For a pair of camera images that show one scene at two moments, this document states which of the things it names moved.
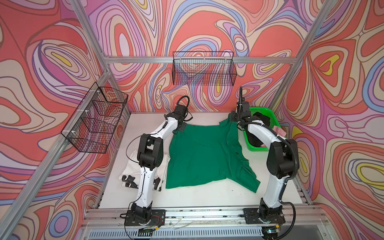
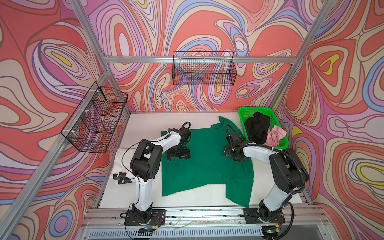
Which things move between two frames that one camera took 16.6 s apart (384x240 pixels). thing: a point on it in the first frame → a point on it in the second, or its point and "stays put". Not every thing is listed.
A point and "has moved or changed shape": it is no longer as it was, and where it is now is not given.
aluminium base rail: [197, 223] stays put
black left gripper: [183, 127] → [187, 154]
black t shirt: [253, 140] stays put
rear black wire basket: [205, 68] stays put
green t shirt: [202, 153] has moved or changed shape
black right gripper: [233, 118] → [227, 153]
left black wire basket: [93, 126] stays put
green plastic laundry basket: [273, 121] stays put
